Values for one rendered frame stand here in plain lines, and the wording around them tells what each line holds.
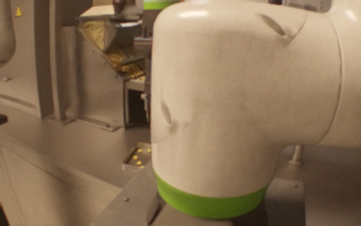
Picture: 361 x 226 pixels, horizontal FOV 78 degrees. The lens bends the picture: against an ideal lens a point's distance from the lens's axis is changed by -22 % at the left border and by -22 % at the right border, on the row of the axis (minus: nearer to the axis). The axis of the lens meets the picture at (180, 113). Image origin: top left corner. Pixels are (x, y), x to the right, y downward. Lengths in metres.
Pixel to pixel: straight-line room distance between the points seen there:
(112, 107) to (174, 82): 0.67
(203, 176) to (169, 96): 0.07
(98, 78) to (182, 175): 0.68
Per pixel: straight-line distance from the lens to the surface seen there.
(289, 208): 0.39
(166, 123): 0.22
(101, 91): 0.88
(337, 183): 0.72
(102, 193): 0.66
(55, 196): 0.86
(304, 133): 0.23
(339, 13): 0.26
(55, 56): 0.90
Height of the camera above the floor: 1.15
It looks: 21 degrees down
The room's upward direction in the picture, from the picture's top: 2 degrees clockwise
